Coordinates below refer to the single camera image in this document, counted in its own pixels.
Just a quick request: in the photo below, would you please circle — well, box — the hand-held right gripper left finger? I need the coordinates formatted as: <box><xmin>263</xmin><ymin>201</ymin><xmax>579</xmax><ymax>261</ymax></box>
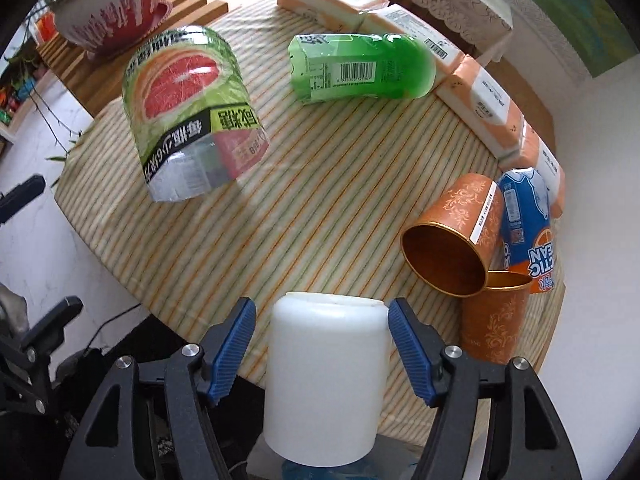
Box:
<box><xmin>60</xmin><ymin>297</ymin><xmax>257</xmax><ymax>480</ymax></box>

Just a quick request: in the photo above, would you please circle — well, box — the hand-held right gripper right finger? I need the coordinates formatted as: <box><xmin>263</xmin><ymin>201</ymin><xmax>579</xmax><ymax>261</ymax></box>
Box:
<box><xmin>387</xmin><ymin>297</ymin><xmax>579</xmax><ymax>480</ymax></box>

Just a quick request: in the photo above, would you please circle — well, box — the white plastic cup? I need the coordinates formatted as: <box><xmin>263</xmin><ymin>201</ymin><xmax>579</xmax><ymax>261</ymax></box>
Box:
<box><xmin>262</xmin><ymin>292</ymin><xmax>394</xmax><ymax>466</ymax></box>

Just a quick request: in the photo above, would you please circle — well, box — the orange patterned cup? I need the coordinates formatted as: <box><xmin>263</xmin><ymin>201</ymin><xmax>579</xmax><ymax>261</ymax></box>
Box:
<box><xmin>400</xmin><ymin>172</ymin><xmax>504</xmax><ymax>296</ymax></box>
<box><xmin>460</xmin><ymin>270</ymin><xmax>534</xmax><ymax>366</ymax></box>

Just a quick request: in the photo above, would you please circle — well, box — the blue round object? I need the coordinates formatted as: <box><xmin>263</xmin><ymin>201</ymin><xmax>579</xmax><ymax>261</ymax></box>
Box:
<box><xmin>279</xmin><ymin>454</ymin><xmax>407</xmax><ymax>480</ymax></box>

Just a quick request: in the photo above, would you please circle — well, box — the striped table cloth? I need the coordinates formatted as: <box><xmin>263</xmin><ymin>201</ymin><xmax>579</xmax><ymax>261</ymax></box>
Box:
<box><xmin>52</xmin><ymin>0</ymin><xmax>567</xmax><ymax>442</ymax></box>

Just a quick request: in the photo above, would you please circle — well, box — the blue label drink bottle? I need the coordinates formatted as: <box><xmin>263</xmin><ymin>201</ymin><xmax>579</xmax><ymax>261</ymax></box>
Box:
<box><xmin>497</xmin><ymin>167</ymin><xmax>554</xmax><ymax>296</ymax></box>

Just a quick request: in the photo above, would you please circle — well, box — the black stand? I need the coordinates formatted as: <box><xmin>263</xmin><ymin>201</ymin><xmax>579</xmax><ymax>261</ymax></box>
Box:
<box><xmin>0</xmin><ymin>174</ymin><xmax>84</xmax><ymax>480</ymax></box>

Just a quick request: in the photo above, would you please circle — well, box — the grapefruit label drink bottle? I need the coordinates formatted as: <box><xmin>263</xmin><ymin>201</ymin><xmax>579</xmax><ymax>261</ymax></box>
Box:
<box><xmin>122</xmin><ymin>25</ymin><xmax>271</xmax><ymax>204</ymax></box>

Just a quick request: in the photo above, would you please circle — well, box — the green plastic bottle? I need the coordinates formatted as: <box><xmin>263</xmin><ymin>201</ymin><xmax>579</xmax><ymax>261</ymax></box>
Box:
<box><xmin>287</xmin><ymin>32</ymin><xmax>439</xmax><ymax>106</ymax></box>

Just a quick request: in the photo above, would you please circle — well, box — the wooden slatted board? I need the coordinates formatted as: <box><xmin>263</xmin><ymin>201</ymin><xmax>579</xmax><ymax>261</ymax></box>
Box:
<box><xmin>36</xmin><ymin>0</ymin><xmax>229</xmax><ymax>117</ymax></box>

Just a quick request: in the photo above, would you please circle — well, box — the red white flower pot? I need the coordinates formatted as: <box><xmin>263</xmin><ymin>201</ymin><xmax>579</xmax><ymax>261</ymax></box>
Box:
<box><xmin>52</xmin><ymin>0</ymin><xmax>174</xmax><ymax>59</ymax></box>

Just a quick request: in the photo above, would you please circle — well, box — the green picture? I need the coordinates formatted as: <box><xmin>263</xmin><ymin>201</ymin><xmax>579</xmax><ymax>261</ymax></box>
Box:
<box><xmin>517</xmin><ymin>0</ymin><xmax>640</xmax><ymax>79</ymax></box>

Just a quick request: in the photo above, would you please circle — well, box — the black cable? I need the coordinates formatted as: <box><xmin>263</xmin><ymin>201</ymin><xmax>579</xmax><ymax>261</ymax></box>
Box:
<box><xmin>80</xmin><ymin>302</ymin><xmax>147</xmax><ymax>357</ymax></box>

